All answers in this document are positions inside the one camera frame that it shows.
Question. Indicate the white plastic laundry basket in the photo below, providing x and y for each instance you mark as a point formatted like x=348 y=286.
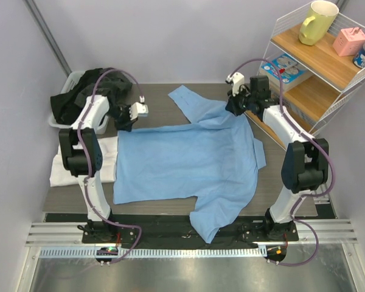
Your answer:
x=71 y=81

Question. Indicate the black dark clothes pile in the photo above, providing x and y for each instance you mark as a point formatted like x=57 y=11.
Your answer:
x=66 y=107

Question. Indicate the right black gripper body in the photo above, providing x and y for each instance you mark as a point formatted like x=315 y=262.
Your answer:
x=249 y=98

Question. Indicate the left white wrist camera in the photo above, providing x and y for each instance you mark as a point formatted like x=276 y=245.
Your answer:
x=138 y=109

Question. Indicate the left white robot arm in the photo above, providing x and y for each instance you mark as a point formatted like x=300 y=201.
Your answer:
x=82 y=157

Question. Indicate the folded white shirt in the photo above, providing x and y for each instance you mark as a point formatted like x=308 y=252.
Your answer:
x=61 y=177

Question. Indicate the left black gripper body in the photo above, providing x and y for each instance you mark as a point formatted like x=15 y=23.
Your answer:
x=117 y=112

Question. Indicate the light blue long sleeve shirt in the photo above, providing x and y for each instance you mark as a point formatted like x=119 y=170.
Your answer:
x=214 y=157

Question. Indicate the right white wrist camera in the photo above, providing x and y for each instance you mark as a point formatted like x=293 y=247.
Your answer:
x=236 y=80

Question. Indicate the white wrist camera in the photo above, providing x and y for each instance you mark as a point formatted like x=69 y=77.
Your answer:
x=138 y=109
x=236 y=80

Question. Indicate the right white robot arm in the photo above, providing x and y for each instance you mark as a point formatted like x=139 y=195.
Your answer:
x=304 y=168

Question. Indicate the blue white tissue pack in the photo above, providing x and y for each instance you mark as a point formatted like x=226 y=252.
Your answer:
x=292 y=72

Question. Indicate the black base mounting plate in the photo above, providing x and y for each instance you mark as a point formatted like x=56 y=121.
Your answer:
x=176 y=232

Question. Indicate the pink cube power adapter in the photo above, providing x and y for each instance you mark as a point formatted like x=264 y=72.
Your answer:
x=349 y=41

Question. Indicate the yellow green ceramic mug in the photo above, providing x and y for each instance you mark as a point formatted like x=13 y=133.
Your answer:
x=320 y=17

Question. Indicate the white wire wooden shelf rack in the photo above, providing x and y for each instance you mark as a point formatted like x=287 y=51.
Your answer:
x=334 y=80

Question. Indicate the aluminium slotted cable rail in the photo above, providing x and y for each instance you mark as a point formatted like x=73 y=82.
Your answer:
x=107 y=253

